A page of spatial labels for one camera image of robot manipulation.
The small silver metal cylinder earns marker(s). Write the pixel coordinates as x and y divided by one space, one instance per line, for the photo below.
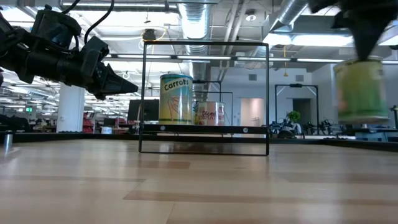
7 140

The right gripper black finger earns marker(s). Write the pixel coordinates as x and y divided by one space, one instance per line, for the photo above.
367 37

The black ceiling-mounted device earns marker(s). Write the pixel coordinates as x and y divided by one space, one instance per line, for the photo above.
149 35

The green exit sign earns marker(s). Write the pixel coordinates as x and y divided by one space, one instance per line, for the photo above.
29 109

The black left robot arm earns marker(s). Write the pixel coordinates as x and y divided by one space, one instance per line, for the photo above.
12 46

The silver slanted ceiling duct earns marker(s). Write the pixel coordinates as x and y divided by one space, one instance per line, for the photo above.
292 12

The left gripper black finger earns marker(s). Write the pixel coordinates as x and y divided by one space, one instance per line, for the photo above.
113 84

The yellow carrots tin can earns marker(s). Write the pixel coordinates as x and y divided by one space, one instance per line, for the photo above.
175 102

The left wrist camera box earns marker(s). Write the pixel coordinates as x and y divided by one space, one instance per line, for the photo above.
53 25

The white building column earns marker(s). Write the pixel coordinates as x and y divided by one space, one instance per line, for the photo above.
70 109

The large bright ceiling light panel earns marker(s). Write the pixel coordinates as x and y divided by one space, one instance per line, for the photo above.
311 40

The black metal station frame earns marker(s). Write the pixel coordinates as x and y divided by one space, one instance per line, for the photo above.
295 85

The dark computer monitor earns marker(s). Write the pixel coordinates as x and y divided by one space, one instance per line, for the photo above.
150 110

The blue-grey desk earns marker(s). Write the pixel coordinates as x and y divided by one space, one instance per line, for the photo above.
373 134

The wall air vent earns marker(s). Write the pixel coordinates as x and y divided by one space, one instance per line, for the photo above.
299 78
252 77

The diced tomatoes tin can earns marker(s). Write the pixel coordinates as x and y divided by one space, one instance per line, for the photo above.
211 115

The silver spiral ceiling duct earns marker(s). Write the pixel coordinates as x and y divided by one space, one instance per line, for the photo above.
194 21

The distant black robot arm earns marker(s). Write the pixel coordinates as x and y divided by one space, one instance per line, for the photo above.
320 127

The fluorescent ceiling strip light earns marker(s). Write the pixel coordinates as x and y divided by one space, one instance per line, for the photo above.
149 56
203 58
264 59

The green potted plant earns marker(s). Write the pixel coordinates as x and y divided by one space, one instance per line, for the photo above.
293 115

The black aluminium table frame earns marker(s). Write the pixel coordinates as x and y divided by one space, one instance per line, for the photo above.
373 145

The wide green tin can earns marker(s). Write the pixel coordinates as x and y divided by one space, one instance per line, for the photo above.
362 93

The round ceiling dome fixture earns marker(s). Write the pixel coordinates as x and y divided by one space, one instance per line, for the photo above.
250 15

